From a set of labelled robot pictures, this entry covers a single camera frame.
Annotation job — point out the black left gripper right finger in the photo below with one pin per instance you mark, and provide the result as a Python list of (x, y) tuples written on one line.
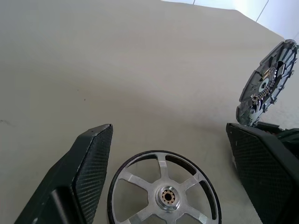
[(268, 177)]

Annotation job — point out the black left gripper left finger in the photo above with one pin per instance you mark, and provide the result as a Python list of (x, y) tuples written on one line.
[(70, 177)]

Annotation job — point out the silver spoked rotor wheel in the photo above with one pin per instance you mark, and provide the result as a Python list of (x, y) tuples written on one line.
[(168, 198)]

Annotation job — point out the round finned motor housing lid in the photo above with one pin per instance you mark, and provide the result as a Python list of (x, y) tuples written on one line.
[(257, 77)]

